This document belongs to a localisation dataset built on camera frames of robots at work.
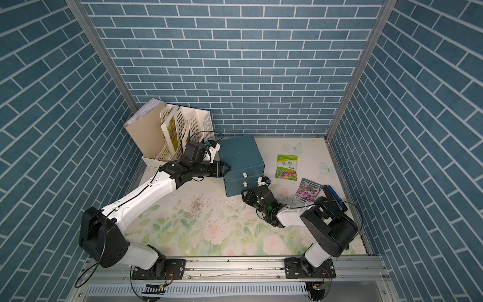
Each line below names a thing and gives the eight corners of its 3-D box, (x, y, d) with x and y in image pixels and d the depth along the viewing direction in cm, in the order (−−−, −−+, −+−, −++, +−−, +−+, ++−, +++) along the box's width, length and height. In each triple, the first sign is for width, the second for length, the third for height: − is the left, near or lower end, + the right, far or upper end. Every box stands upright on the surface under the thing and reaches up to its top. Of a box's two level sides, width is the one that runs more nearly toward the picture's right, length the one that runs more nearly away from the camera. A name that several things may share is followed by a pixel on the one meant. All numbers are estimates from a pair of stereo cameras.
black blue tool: (341, 214, 92) (344, 211, 89) (320, 189, 101) (322, 185, 98) (346, 210, 93) (350, 207, 90) (325, 186, 102) (327, 182, 99)
